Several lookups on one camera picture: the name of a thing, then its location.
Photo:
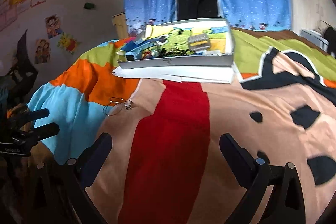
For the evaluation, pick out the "colourful cartoon bed blanket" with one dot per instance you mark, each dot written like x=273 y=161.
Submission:
x=166 y=165

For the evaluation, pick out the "family cartoon poster lower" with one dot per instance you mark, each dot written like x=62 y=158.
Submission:
x=42 y=52

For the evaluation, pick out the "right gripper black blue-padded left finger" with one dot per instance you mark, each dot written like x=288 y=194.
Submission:
x=87 y=166

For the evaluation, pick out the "row of wall drawings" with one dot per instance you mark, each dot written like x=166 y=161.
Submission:
x=11 y=9

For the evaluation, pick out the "wooden board by curtain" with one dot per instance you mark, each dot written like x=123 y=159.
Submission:
x=119 y=21

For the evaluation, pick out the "yellow bear wall sticker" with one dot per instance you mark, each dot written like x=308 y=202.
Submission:
x=68 y=43

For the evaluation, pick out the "green wall hook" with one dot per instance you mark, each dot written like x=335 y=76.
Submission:
x=89 y=6

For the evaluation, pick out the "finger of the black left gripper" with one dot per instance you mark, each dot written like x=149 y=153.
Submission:
x=32 y=116
x=44 y=132

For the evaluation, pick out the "cartoon character poster upper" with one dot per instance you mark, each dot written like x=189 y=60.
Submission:
x=53 y=26

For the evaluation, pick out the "white box with frog drawing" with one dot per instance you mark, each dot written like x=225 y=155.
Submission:
x=161 y=52

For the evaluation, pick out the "grey yellow small case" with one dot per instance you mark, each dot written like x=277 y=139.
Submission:
x=199 y=42

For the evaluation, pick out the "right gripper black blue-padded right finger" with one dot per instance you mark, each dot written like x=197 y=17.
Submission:
x=239 y=160

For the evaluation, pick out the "white side cabinet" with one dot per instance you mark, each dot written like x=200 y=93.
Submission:
x=315 y=38

